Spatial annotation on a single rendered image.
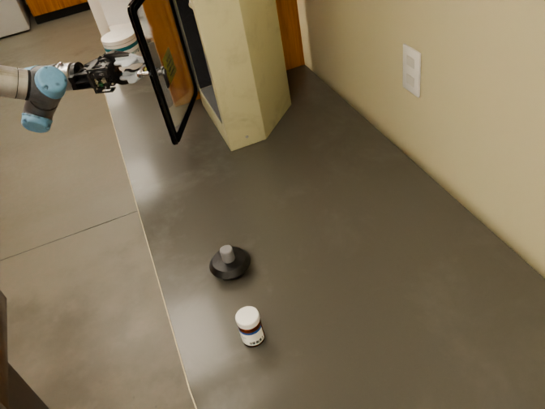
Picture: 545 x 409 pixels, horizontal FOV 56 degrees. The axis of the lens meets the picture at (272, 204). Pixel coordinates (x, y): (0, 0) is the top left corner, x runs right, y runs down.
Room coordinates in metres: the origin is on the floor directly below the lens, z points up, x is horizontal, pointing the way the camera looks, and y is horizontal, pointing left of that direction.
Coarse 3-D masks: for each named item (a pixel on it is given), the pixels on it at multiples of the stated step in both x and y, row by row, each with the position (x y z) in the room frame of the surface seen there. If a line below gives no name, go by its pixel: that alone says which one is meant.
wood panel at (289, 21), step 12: (276, 0) 1.69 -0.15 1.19; (288, 0) 1.70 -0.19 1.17; (288, 12) 1.70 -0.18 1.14; (288, 24) 1.69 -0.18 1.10; (288, 36) 1.69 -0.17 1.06; (300, 36) 1.70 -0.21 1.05; (288, 48) 1.69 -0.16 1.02; (300, 48) 1.70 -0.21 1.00; (288, 60) 1.69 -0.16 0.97; (300, 60) 1.70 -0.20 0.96
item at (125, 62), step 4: (128, 56) 1.36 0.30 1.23; (132, 56) 1.36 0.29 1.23; (136, 56) 1.36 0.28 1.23; (140, 56) 1.36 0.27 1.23; (116, 60) 1.37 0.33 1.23; (120, 60) 1.36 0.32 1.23; (124, 60) 1.36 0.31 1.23; (128, 60) 1.35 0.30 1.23; (132, 60) 1.34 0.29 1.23; (136, 60) 1.35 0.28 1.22; (140, 60) 1.35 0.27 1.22; (116, 64) 1.35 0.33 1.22; (120, 64) 1.34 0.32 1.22; (124, 64) 1.33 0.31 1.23; (128, 64) 1.32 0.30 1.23
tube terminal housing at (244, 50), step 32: (192, 0) 1.25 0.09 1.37; (224, 0) 1.27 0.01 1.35; (256, 0) 1.35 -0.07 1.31; (224, 32) 1.26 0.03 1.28; (256, 32) 1.33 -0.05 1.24; (192, 64) 1.54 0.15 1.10; (224, 64) 1.26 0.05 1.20; (256, 64) 1.30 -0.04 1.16; (224, 96) 1.26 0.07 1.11; (256, 96) 1.28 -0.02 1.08; (288, 96) 1.43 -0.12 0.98; (224, 128) 1.27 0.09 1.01; (256, 128) 1.27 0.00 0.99
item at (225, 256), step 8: (224, 248) 0.79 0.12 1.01; (232, 248) 0.79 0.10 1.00; (240, 248) 0.81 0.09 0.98; (216, 256) 0.80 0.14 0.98; (224, 256) 0.78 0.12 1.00; (232, 256) 0.78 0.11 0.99; (240, 256) 0.79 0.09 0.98; (248, 256) 0.79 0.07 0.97; (216, 264) 0.78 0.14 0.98; (224, 264) 0.78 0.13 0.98; (232, 264) 0.77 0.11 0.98; (240, 264) 0.77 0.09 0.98; (248, 264) 0.77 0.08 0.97; (216, 272) 0.76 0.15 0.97; (224, 272) 0.75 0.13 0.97; (232, 272) 0.75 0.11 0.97; (240, 272) 0.75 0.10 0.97; (232, 280) 0.76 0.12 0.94
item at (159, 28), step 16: (160, 0) 1.46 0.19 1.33; (144, 16) 1.32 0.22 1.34; (160, 16) 1.42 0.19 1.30; (144, 32) 1.29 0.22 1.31; (160, 32) 1.39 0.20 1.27; (176, 32) 1.51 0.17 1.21; (160, 48) 1.36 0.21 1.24; (176, 48) 1.47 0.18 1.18; (160, 64) 1.32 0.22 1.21; (176, 64) 1.44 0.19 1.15; (160, 80) 1.29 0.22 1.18; (176, 80) 1.40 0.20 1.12; (176, 96) 1.37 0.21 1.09; (192, 96) 1.49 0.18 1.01; (176, 112) 1.33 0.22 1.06; (176, 128) 1.29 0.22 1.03
